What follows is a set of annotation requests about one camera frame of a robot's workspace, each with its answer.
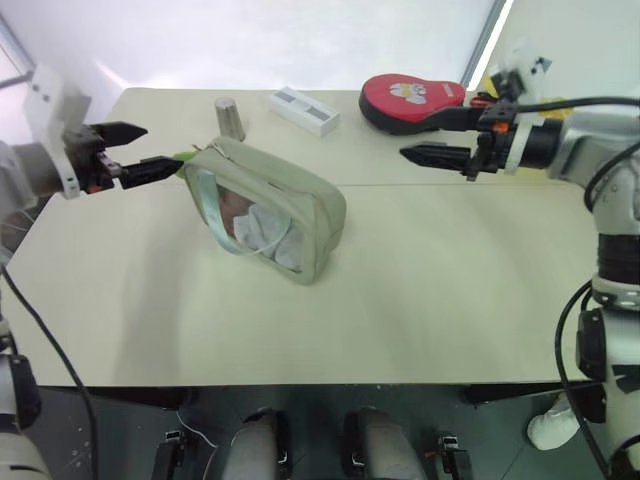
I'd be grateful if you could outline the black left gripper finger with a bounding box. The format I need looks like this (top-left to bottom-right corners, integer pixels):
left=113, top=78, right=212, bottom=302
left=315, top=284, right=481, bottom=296
left=121, top=155, right=185, bottom=191
left=96, top=120, right=150, bottom=149

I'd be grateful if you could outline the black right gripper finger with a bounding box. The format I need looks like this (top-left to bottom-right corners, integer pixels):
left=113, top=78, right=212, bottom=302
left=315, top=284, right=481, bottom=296
left=425, top=106, right=485, bottom=133
left=399, top=142, right=475, bottom=175

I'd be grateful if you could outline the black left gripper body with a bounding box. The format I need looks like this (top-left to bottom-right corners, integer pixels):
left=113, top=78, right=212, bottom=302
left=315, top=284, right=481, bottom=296
left=63, top=124, right=125, bottom=195

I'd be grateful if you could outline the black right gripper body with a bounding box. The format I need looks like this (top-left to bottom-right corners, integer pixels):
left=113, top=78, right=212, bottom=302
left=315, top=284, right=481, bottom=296
left=463, top=98, right=520, bottom=182

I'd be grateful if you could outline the pale green clear pouch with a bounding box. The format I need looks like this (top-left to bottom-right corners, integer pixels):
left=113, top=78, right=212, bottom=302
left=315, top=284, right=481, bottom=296
left=171, top=136, right=348, bottom=288

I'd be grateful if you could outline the red cartoon print case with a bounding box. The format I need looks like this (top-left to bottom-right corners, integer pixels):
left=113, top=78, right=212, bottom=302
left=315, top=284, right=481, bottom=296
left=357, top=73, right=467, bottom=137

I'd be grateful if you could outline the beige ribbed cylinder cup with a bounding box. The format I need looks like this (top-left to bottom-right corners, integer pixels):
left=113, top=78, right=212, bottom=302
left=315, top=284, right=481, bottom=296
left=214, top=96, right=247, bottom=142

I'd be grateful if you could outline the white box with grey panels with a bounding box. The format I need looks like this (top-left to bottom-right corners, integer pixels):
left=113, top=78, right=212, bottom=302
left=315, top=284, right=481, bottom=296
left=267, top=86, right=342, bottom=138

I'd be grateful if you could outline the white shoe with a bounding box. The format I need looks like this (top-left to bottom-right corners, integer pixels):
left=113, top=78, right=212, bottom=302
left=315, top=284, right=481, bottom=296
left=527, top=391, right=582, bottom=452

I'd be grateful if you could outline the grey rounded robot leg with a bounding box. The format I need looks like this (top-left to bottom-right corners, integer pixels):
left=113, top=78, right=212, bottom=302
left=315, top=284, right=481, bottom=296
left=341, top=406, right=427, bottom=480
left=221, top=406, right=293, bottom=480

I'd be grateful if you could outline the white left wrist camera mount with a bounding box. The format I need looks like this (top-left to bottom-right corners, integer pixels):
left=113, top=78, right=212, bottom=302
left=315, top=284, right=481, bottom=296
left=22, top=63, right=94, bottom=202

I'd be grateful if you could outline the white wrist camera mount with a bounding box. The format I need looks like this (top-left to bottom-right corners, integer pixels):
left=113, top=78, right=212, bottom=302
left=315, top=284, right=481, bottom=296
left=22, top=63, right=94, bottom=202
left=492, top=38, right=555, bottom=175

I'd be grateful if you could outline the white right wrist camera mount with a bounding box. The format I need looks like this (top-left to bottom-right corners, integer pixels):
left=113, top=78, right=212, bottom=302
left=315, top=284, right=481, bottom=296
left=492, top=38, right=555, bottom=175

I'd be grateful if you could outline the grey vertical frame post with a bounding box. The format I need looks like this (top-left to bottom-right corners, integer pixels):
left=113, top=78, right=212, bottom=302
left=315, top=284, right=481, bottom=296
left=460, top=0, right=515, bottom=94

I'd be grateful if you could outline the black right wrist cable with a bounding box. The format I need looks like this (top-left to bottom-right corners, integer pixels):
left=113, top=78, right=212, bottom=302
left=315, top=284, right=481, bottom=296
left=514, top=95, right=640, bottom=212

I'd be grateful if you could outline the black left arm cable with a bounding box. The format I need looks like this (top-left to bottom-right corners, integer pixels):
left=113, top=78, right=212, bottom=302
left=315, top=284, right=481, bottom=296
left=0, top=263, right=100, bottom=480

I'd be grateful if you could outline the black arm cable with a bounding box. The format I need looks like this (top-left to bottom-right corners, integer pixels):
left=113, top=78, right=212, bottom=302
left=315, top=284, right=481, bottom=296
left=556, top=278, right=615, bottom=480
left=0, top=263, right=100, bottom=480

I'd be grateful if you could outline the black right arm lower cable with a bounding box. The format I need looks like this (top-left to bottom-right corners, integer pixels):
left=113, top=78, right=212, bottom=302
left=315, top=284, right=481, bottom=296
left=556, top=278, right=615, bottom=480

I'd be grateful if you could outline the thin white floor cord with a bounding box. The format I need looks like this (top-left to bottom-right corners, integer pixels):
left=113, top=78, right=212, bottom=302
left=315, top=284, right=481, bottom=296
left=176, top=398, right=220, bottom=451

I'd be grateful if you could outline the black floor bracket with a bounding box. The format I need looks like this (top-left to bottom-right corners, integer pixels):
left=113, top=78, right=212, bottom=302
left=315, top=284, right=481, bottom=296
left=148, top=426, right=190, bottom=480
left=423, top=431, right=472, bottom=480

